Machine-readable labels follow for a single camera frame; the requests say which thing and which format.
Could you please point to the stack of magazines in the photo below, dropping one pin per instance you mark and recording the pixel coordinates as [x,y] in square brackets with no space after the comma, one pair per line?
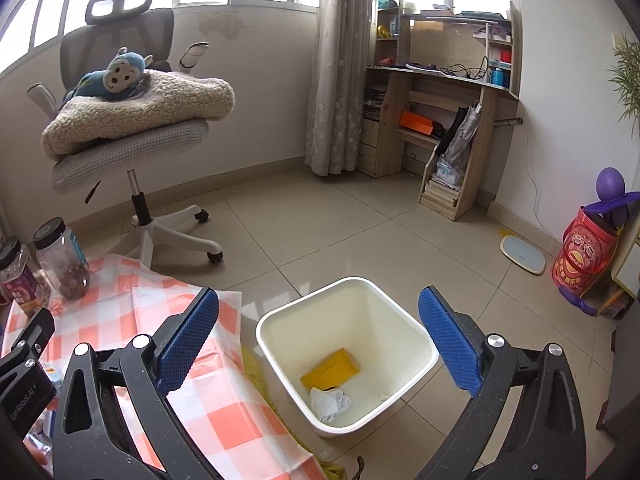
[375,104]

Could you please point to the yellow cardboard box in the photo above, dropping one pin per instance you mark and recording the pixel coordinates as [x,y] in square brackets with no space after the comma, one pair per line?
[332,367]

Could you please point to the plastic bag of packets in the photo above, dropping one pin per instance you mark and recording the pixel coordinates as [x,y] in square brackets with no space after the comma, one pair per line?
[447,172]

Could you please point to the white cabinet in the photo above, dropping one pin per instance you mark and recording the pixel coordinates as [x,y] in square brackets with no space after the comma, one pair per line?
[627,270]

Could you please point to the crumpled white tissue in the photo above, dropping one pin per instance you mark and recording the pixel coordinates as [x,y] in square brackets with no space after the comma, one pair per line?
[330,402]

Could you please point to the red box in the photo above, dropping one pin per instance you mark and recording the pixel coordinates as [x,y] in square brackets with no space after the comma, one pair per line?
[506,56]

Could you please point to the yellow toy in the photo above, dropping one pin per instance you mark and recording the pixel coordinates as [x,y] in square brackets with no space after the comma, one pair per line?
[383,32]

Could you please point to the white plastic trash bin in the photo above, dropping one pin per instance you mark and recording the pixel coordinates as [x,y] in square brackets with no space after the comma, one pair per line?
[400,330]

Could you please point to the cream fleece blanket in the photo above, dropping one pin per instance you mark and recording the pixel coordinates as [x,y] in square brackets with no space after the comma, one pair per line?
[165,102]

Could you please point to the orange checked tablecloth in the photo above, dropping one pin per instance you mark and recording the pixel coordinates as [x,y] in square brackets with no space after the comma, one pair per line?
[150,290]

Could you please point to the purple jump ball toy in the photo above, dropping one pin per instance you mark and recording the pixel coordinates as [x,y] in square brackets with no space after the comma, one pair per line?
[610,185]

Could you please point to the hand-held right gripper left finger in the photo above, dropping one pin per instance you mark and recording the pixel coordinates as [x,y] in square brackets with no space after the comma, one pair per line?
[192,335]

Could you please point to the stack of books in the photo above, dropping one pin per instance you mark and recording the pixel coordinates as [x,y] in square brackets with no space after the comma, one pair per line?
[440,195]

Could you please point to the purple plastic toy bat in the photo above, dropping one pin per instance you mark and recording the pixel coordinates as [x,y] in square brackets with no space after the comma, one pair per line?
[580,304]

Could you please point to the grey mesh office chair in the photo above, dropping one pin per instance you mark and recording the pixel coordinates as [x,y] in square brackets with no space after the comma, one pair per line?
[145,145]

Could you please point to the orange box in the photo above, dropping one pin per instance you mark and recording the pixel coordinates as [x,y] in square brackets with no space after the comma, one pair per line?
[416,122]

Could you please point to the light blue bathroom scale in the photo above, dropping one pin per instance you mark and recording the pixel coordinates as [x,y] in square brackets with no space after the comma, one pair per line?
[522,255]

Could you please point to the clear jar with nuts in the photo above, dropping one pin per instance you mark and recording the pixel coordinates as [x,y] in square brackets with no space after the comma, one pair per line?
[62,265]

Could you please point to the wooden desk with shelves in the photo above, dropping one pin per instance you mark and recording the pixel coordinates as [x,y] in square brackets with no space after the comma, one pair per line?
[487,160]

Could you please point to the red printed drum bucket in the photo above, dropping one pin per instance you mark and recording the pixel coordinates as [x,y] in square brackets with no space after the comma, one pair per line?
[580,260]

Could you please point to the green potted plant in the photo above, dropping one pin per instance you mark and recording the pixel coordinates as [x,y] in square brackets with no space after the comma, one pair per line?
[627,80]

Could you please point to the beige lace curtain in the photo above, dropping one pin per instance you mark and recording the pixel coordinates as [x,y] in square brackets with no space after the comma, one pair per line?
[340,60]

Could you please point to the metal wall pipe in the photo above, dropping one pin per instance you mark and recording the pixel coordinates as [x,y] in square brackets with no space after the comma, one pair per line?
[507,122]

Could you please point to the blue monkey plush toy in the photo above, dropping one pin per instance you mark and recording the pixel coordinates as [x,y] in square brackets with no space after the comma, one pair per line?
[117,72]

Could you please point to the clear jar with purple label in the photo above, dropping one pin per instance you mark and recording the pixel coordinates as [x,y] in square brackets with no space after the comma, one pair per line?
[17,280]

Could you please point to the blue bottle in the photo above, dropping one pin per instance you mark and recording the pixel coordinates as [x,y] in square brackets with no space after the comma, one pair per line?
[497,76]

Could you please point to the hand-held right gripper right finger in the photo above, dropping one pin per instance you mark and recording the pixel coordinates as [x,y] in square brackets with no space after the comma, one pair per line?
[447,335]

